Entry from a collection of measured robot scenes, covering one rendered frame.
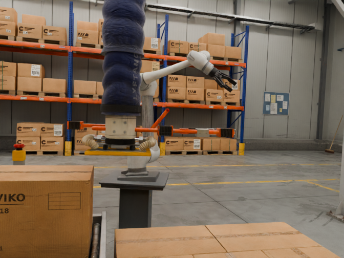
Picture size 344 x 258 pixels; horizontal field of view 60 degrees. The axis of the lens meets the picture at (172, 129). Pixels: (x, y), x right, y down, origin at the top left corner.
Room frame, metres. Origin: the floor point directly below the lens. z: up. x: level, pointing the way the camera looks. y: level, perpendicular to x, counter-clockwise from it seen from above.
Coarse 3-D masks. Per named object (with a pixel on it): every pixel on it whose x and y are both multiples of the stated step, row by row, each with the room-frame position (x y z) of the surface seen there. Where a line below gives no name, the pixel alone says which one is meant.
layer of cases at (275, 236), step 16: (224, 224) 2.02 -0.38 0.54; (240, 224) 2.03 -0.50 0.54; (256, 224) 2.04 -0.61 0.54; (272, 224) 2.06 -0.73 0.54; (128, 240) 1.71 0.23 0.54; (144, 240) 1.72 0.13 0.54; (160, 240) 1.72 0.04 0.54; (176, 240) 1.73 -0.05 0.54; (192, 240) 1.74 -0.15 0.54; (208, 240) 1.75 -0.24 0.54; (224, 240) 1.76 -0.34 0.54; (240, 240) 1.77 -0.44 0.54; (256, 240) 1.78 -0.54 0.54; (272, 240) 1.79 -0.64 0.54; (288, 240) 1.80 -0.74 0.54; (304, 240) 1.80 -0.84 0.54; (128, 256) 1.51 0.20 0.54; (144, 256) 1.52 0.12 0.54; (160, 256) 1.53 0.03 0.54; (176, 256) 1.53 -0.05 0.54; (192, 256) 1.54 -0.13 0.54; (208, 256) 1.54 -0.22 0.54; (224, 256) 1.55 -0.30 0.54; (240, 256) 1.56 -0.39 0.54; (256, 256) 1.56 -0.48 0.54; (272, 256) 1.57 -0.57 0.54; (288, 256) 1.58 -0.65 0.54; (304, 256) 1.59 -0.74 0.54; (320, 256) 1.59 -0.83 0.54; (336, 256) 1.60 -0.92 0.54
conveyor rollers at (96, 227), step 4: (96, 224) 1.91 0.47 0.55; (96, 228) 1.85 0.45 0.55; (92, 232) 1.82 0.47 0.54; (96, 232) 1.78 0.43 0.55; (92, 236) 1.74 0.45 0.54; (96, 236) 1.73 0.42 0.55; (92, 240) 1.69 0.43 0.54; (96, 240) 1.68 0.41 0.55; (92, 244) 1.63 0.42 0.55; (96, 244) 1.63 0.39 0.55; (92, 248) 1.58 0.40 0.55; (96, 248) 1.58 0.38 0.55; (92, 252) 1.53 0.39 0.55; (96, 252) 1.53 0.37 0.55; (92, 256) 1.48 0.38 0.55; (96, 256) 1.49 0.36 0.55
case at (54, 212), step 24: (0, 168) 1.63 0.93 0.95; (24, 168) 1.66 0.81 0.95; (48, 168) 1.69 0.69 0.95; (72, 168) 1.71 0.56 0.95; (0, 192) 1.37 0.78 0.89; (24, 192) 1.39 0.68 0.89; (48, 192) 1.41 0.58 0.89; (72, 192) 1.44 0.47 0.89; (0, 216) 1.37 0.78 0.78; (24, 216) 1.39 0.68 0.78; (48, 216) 1.41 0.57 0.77; (72, 216) 1.44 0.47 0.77; (0, 240) 1.37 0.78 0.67; (24, 240) 1.39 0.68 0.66; (48, 240) 1.41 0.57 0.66; (72, 240) 1.44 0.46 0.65
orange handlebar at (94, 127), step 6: (84, 126) 1.91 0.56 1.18; (90, 126) 1.91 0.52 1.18; (96, 126) 1.65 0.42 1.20; (102, 126) 1.69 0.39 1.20; (156, 132) 1.68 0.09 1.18; (174, 132) 1.69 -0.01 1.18; (180, 132) 1.69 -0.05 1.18; (186, 132) 1.70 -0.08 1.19; (192, 132) 1.70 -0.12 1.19; (210, 132) 1.71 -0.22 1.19; (216, 132) 1.71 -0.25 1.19; (234, 132) 1.74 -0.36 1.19
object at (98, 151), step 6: (90, 150) 1.54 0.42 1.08; (96, 150) 1.54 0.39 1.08; (102, 150) 1.55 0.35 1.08; (108, 150) 1.55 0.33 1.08; (114, 150) 1.55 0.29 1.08; (120, 150) 1.56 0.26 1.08; (126, 150) 1.56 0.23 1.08; (132, 150) 1.57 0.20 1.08; (138, 150) 1.58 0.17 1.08; (144, 150) 1.59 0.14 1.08
